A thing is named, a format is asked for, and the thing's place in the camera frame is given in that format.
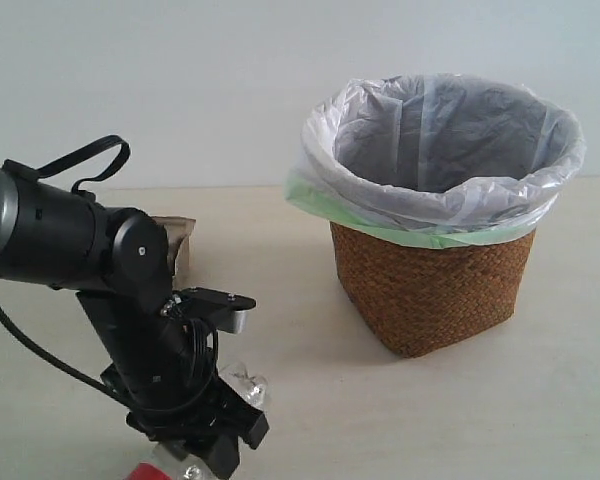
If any grey cardboard pulp tray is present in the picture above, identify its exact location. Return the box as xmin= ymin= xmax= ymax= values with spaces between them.
xmin=152 ymin=216 xmax=196 ymax=289

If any green plastic bin liner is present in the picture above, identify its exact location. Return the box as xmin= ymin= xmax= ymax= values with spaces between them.
xmin=285 ymin=173 xmax=536 ymax=250

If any woven brown wastebasket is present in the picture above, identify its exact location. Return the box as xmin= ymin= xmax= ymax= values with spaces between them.
xmin=330 ymin=223 xmax=535 ymax=358

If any translucent white bin liner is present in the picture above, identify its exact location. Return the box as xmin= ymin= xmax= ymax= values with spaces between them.
xmin=289 ymin=73 xmax=586 ymax=234

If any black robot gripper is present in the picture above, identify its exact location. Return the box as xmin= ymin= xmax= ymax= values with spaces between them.
xmin=98 ymin=319 xmax=270 ymax=480

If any red label black cap bottle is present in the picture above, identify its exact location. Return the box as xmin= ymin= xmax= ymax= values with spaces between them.
xmin=127 ymin=361 xmax=267 ymax=479

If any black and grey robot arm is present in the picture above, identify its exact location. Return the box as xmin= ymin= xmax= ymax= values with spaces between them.
xmin=0 ymin=164 xmax=269 ymax=479

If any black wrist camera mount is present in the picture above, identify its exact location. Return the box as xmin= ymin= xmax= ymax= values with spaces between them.
xmin=160 ymin=287 xmax=256 ymax=335

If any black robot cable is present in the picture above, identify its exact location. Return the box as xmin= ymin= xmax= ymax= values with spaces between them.
xmin=0 ymin=134 xmax=216 ymax=416

